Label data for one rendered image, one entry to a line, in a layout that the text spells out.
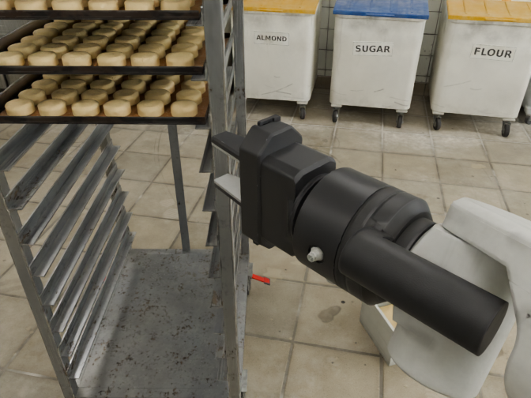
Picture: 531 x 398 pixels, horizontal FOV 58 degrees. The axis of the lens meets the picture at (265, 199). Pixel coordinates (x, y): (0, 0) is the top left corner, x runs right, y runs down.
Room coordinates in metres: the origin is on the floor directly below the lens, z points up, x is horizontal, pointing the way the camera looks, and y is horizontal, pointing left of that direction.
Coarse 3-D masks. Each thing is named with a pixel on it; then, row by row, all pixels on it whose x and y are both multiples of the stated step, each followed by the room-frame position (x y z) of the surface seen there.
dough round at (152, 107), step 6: (144, 102) 0.86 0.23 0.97; (150, 102) 0.86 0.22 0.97; (156, 102) 0.86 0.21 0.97; (162, 102) 0.86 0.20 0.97; (138, 108) 0.83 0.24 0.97; (144, 108) 0.83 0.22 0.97; (150, 108) 0.83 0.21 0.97; (156, 108) 0.83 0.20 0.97; (162, 108) 0.84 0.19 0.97; (138, 114) 0.84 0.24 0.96; (144, 114) 0.83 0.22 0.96; (150, 114) 0.83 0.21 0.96; (156, 114) 0.83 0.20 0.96; (162, 114) 0.84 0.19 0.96
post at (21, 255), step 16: (0, 176) 0.81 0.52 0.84; (0, 192) 0.80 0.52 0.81; (0, 208) 0.80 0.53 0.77; (0, 224) 0.80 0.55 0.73; (16, 224) 0.80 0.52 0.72; (16, 240) 0.80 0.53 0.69; (16, 256) 0.80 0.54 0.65; (32, 256) 0.82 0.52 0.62; (32, 288) 0.80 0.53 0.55; (32, 304) 0.80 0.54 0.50; (48, 320) 0.80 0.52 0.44; (48, 336) 0.80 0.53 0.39; (48, 352) 0.80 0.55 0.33; (64, 368) 0.80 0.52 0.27; (64, 384) 0.80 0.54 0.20
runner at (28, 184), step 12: (60, 132) 1.10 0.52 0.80; (72, 132) 1.16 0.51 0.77; (60, 144) 1.08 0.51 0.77; (72, 144) 1.09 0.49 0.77; (48, 156) 1.00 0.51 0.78; (60, 156) 1.02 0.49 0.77; (36, 168) 0.94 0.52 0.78; (48, 168) 0.96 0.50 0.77; (24, 180) 0.88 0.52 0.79; (36, 180) 0.91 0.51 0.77; (12, 192) 0.82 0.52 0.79; (24, 192) 0.86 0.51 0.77; (12, 204) 0.81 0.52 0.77; (24, 204) 0.81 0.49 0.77
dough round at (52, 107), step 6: (42, 102) 0.86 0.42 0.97; (48, 102) 0.86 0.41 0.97; (54, 102) 0.86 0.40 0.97; (60, 102) 0.86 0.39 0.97; (42, 108) 0.83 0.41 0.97; (48, 108) 0.83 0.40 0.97; (54, 108) 0.83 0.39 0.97; (60, 108) 0.84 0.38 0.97; (66, 108) 0.86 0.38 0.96; (42, 114) 0.83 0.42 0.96; (48, 114) 0.83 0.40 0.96; (54, 114) 0.83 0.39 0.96; (60, 114) 0.84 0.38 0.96
